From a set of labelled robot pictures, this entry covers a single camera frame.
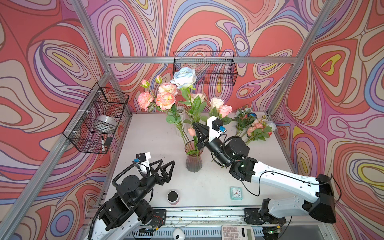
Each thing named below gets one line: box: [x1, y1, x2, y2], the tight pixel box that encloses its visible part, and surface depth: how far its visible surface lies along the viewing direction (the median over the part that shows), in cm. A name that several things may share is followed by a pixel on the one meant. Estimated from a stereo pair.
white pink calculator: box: [221, 225, 256, 240], surface depth 69 cm
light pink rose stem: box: [219, 105, 234, 125], surface depth 65 cm
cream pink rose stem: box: [208, 97, 225, 118], surface depth 66 cm
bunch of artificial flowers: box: [235, 107, 277, 146], surface depth 107 cm
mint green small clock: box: [230, 186, 244, 201], surface depth 80 cm
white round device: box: [172, 228, 185, 240], surface depth 69 cm
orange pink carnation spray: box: [137, 75, 188, 145], surface depth 58 cm
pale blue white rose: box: [171, 67, 206, 150], surface depth 46 cm
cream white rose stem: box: [189, 93, 208, 123], surface depth 68 cm
